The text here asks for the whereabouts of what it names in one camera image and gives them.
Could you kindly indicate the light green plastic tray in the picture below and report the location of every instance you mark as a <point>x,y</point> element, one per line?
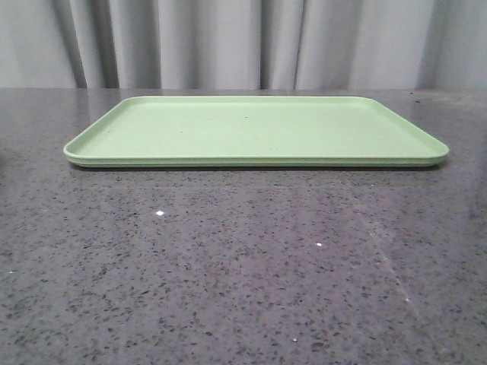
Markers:
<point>253,131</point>

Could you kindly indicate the grey pleated curtain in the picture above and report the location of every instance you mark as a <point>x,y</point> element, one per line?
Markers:
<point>244,45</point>

